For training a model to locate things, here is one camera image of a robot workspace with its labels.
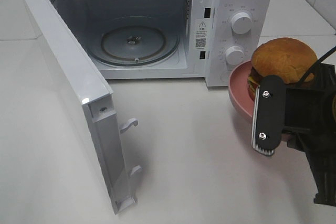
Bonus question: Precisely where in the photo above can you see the upper white power knob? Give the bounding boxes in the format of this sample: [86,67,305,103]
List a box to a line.
[230,12,253,35]

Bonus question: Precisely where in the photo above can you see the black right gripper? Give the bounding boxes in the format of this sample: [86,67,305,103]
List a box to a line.
[283,63,335,204]

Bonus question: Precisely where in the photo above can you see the burger with sesame-free bun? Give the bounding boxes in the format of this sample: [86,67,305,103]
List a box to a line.
[247,37,318,99]

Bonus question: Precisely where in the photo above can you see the white warning label sticker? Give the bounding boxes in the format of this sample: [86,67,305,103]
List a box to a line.
[194,19,211,50]

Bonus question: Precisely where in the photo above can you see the round white door button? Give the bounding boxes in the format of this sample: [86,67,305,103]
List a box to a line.
[220,71,231,85]

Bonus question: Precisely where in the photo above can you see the glass microwave turntable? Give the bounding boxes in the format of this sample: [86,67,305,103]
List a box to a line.
[87,16,180,67]

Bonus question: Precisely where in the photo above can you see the white microwave oven body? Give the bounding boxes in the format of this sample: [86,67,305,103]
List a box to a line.
[50,0,270,87]

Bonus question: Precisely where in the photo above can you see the lower white timer knob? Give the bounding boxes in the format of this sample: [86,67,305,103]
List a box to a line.
[225,46,245,66]

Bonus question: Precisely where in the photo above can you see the pink round plate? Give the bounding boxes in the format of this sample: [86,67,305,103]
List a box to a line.
[227,60,292,141]

